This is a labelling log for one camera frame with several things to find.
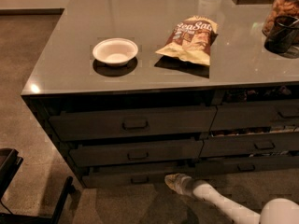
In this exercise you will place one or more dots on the glass snack jar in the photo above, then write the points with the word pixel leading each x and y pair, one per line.
pixel 280 8

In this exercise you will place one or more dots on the grey drawer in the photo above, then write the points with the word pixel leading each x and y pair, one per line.
pixel 134 174
pixel 256 114
pixel 166 150
pixel 242 165
pixel 221 146
pixel 132 122

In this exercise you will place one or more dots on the black mesh cup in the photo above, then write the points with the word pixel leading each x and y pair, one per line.
pixel 282 34

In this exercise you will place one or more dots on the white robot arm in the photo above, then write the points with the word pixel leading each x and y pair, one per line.
pixel 276 211

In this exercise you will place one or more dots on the grey drawer cabinet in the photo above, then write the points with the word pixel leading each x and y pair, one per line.
pixel 67 78

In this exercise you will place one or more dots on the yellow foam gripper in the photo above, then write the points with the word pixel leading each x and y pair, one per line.
pixel 187 187

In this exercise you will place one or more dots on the brown yellow chip bag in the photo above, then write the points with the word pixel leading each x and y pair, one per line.
pixel 191 40

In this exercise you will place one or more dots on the white paper bowl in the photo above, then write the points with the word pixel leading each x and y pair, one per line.
pixel 115 51

